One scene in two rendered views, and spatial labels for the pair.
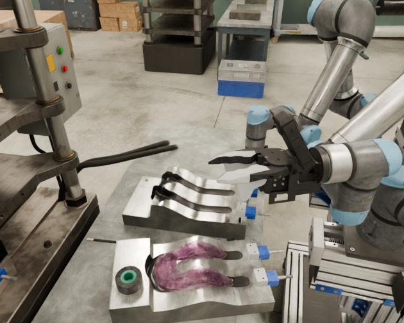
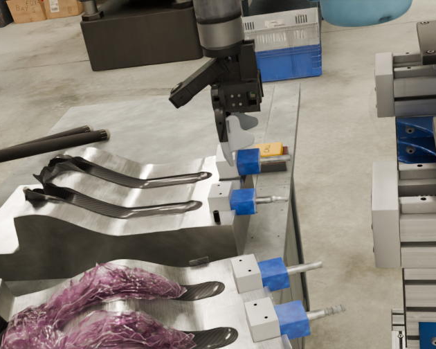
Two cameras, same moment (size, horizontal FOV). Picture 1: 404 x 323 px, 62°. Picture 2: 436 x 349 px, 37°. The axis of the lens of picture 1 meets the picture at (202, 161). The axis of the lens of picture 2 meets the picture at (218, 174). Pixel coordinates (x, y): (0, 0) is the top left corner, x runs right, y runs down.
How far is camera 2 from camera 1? 0.43 m
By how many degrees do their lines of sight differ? 9
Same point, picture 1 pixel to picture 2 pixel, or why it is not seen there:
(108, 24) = (23, 10)
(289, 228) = (400, 297)
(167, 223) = (61, 260)
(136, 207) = not seen: outside the picture
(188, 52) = (168, 19)
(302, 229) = not seen: hidden behind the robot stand
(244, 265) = (228, 305)
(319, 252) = (389, 225)
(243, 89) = (280, 64)
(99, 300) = not seen: outside the picture
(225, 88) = not seen: hidden behind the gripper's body
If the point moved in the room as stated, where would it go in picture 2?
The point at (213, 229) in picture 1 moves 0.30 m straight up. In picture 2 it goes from (163, 253) to (122, 84)
